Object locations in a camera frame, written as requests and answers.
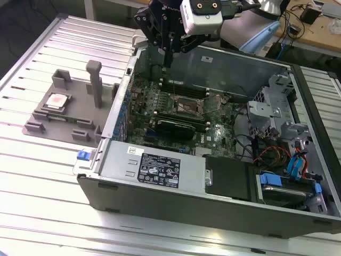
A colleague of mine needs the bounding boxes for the silver square CPU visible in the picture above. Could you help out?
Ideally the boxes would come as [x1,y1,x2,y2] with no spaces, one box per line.
[44,93,72,110]

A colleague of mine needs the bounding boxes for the green motherboard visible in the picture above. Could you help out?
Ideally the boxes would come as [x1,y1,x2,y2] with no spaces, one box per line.
[125,77,240,161]

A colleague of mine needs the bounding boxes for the blue disk carrier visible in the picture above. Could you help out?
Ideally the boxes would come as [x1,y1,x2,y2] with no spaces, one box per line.
[258,172,323,198]

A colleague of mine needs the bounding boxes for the grey flat device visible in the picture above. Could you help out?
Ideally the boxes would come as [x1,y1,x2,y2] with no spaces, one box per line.
[321,4,341,19]

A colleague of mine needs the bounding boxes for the small black box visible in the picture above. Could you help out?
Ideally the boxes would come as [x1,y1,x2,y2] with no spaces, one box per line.
[300,5,320,25]

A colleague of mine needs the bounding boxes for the metal socket cover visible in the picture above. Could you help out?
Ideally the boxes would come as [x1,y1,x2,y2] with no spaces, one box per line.
[200,90,230,116]

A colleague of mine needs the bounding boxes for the CPU socket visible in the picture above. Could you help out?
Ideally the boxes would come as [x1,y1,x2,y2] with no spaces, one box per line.
[172,94,205,119]

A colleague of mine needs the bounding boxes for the black open PC case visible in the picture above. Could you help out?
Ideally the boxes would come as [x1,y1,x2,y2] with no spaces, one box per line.
[71,28,341,239]

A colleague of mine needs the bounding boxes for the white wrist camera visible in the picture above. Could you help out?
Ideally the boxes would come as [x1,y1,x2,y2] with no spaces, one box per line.
[180,0,223,37]

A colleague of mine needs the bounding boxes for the black power cable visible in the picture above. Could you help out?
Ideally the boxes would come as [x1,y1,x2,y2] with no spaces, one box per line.
[234,133,258,164]

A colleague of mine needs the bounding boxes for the grey plastic parts rack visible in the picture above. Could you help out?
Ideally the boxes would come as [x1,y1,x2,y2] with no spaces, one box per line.
[21,60,120,147]

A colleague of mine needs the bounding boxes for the wooden desk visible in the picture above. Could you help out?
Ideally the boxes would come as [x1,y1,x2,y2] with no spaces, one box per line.
[277,0,341,53]

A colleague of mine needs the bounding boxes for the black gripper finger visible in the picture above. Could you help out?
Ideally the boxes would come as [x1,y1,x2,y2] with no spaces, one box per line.
[134,7,169,68]
[168,34,207,68]

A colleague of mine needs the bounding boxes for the silver hard disk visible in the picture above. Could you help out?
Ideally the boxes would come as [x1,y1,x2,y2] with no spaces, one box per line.
[262,185,315,209]

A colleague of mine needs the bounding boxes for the black plastic cover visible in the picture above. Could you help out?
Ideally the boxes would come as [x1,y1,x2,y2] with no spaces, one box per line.
[204,154,258,203]

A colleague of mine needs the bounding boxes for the silver metal drive cage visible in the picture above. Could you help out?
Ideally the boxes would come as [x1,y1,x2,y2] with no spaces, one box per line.
[246,73,298,139]

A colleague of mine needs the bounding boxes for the red yellow wire bundle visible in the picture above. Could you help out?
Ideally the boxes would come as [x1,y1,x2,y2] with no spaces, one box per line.
[253,146,291,164]

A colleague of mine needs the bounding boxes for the blue flat wire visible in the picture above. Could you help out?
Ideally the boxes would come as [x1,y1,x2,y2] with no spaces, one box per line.
[296,150,307,179]
[287,156,299,178]

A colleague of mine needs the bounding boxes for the silver power supply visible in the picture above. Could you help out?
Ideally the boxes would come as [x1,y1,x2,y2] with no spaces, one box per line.
[100,140,207,193]

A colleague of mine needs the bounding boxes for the black graphics card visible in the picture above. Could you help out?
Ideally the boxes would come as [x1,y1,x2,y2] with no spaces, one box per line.
[154,119,197,141]

